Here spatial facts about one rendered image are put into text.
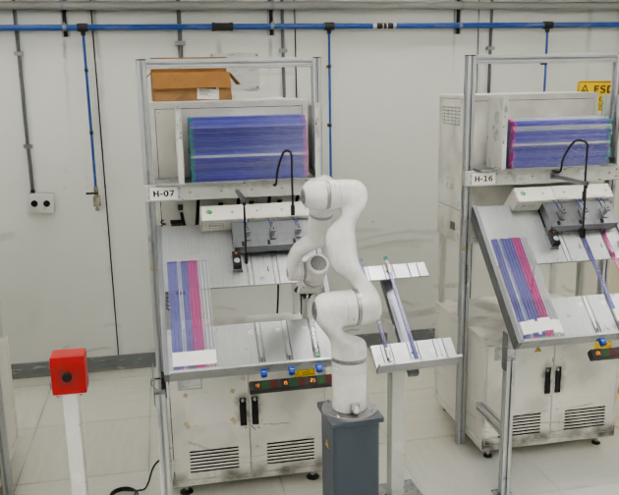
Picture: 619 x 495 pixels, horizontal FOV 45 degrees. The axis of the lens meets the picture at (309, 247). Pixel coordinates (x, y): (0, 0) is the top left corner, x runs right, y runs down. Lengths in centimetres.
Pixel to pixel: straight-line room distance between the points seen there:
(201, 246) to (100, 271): 168
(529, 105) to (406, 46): 137
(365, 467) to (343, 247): 75
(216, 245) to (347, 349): 100
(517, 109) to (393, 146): 136
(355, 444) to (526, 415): 139
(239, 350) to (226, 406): 43
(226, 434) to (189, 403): 23
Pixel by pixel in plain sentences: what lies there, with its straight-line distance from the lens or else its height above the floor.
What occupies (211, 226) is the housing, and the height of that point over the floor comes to 119.
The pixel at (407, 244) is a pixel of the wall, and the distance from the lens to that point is 506.
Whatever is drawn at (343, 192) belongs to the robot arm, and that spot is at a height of 143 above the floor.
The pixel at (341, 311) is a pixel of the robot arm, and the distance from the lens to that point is 242.
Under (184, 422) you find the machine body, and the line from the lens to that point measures 336.
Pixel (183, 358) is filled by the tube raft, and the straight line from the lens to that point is 295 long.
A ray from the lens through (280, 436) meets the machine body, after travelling 344.
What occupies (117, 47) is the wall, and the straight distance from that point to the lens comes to 469.
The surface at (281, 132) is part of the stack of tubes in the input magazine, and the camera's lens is 322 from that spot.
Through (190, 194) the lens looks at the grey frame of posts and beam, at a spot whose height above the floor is 133.
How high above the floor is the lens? 181
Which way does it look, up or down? 13 degrees down
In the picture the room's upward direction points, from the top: 1 degrees counter-clockwise
